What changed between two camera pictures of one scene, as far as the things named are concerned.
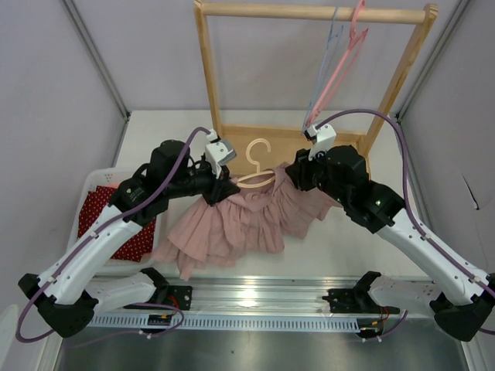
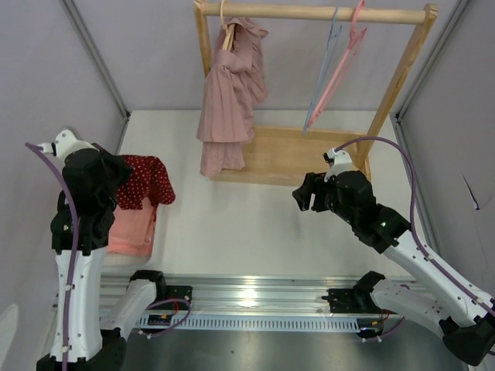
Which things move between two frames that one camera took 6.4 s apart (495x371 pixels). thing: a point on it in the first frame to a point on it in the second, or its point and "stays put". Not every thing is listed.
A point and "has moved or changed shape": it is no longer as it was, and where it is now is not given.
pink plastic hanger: [355, 44] stays put
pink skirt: [254, 219] to [235, 83]
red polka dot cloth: [93, 203] has moved or changed shape
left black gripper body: [199, 181] to [117, 171]
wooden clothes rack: [256, 152] stays put
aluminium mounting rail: [278, 304] stays put
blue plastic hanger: [329, 56] stays put
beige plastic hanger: [257, 169] to [229, 28]
